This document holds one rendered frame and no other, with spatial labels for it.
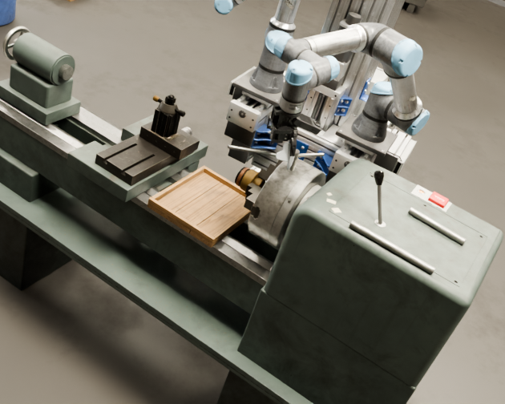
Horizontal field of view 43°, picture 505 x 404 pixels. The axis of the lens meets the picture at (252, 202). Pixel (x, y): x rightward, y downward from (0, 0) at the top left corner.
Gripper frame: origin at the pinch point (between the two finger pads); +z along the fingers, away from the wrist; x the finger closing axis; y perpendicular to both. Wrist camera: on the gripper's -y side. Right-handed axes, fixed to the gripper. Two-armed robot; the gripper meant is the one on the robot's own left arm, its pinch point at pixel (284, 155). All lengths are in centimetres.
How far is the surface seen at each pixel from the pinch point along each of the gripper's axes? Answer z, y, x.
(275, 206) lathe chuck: 13.1, 3.4, 11.0
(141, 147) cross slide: 33, 43, -41
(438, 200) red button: 9, -53, 16
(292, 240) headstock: 14.3, 0.7, 25.1
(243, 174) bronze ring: 19.3, 9.5, -10.6
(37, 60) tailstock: 19, 82, -78
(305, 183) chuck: 6.9, -6.6, 7.0
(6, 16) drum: 157, 123, -332
